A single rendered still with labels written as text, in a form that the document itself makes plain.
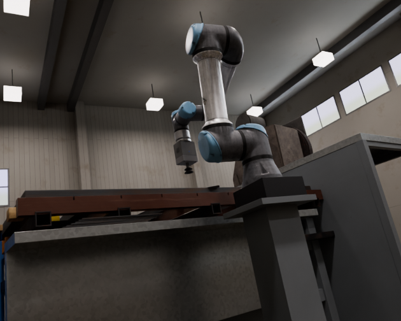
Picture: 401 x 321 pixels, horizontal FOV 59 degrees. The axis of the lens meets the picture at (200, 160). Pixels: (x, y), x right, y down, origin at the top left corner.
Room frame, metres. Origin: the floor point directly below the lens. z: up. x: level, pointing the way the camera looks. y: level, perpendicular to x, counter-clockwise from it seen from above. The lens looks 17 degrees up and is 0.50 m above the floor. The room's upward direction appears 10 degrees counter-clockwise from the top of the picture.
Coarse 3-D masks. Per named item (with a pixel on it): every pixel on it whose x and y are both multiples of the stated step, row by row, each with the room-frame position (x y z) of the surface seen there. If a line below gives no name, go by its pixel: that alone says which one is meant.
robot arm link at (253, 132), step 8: (240, 128) 1.24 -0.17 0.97; (248, 128) 1.22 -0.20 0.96; (256, 128) 1.22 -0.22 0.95; (248, 136) 1.21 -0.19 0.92; (256, 136) 1.22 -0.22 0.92; (264, 136) 1.24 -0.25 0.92; (248, 144) 1.21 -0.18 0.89; (256, 144) 1.22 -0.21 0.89; (264, 144) 1.23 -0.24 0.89; (248, 152) 1.23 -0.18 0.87; (256, 152) 1.22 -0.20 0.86; (264, 152) 1.23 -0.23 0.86; (240, 160) 1.27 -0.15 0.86
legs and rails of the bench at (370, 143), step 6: (372, 144) 1.90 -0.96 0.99; (378, 144) 1.94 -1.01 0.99; (384, 144) 1.98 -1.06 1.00; (390, 144) 2.03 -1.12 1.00; (396, 144) 2.07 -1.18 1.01; (396, 150) 2.12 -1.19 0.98; (384, 156) 2.32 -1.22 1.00; (390, 156) 2.29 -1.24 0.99; (396, 156) 2.26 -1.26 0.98; (378, 162) 2.36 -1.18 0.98
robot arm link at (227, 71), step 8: (232, 32) 1.16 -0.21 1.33; (232, 40) 1.17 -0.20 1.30; (240, 40) 1.19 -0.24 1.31; (232, 48) 1.19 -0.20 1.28; (240, 48) 1.22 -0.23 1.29; (224, 56) 1.24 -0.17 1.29; (232, 56) 1.23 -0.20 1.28; (240, 56) 1.25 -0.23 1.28; (224, 64) 1.29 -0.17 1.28; (232, 64) 1.28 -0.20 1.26; (224, 72) 1.32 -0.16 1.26; (232, 72) 1.33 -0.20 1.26; (224, 80) 1.36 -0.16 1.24; (224, 88) 1.40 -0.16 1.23
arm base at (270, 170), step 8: (248, 160) 1.23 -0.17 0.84; (256, 160) 1.22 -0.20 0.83; (264, 160) 1.22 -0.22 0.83; (272, 160) 1.25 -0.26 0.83; (248, 168) 1.23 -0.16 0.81; (256, 168) 1.22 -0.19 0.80; (264, 168) 1.21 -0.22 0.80; (272, 168) 1.22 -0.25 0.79; (248, 176) 1.23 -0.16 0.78; (256, 176) 1.21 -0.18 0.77; (264, 176) 1.20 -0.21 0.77; (272, 176) 1.21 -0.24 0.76; (280, 176) 1.23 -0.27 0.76; (248, 184) 1.23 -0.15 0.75
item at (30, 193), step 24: (24, 192) 1.18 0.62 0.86; (48, 192) 1.22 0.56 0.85; (72, 192) 1.27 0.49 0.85; (96, 192) 1.32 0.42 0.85; (120, 192) 1.38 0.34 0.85; (144, 192) 1.45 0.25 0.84; (168, 192) 1.52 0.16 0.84; (192, 192) 1.59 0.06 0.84; (72, 216) 1.53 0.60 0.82; (96, 216) 1.61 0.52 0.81; (168, 216) 1.99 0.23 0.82; (216, 216) 2.36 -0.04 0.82
